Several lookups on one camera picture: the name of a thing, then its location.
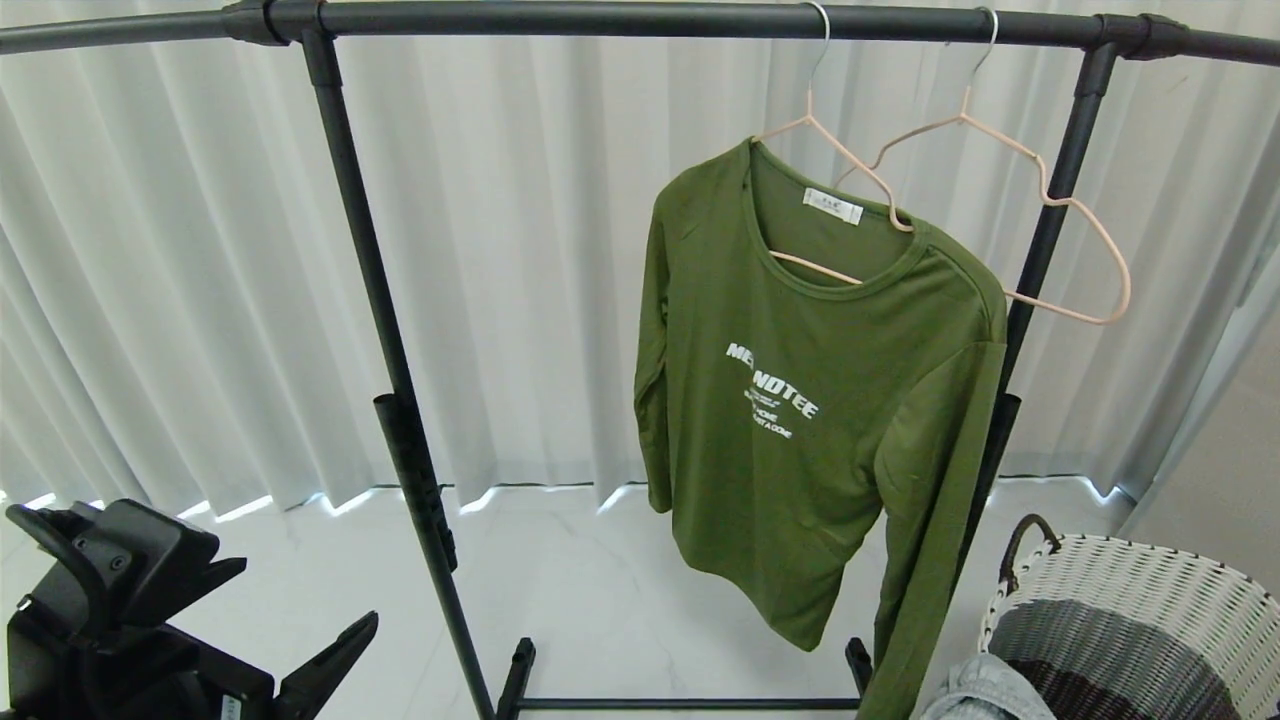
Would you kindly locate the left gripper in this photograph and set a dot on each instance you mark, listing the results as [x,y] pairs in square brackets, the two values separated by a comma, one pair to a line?
[120,680]

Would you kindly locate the green long-sleeved shirt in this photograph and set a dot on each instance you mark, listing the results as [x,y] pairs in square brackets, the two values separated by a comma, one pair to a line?
[800,450]

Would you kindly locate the pale grey shorts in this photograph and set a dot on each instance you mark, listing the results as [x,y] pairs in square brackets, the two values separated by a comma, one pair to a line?
[985,695]

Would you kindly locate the pink clothes hanger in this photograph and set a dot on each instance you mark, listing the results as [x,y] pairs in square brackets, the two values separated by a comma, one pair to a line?
[966,105]
[810,105]

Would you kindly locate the black clothes rack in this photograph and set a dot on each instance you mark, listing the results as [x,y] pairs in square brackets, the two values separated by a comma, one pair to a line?
[600,18]

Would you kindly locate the white laundry basket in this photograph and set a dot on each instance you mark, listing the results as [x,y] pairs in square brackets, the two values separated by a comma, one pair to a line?
[1150,580]

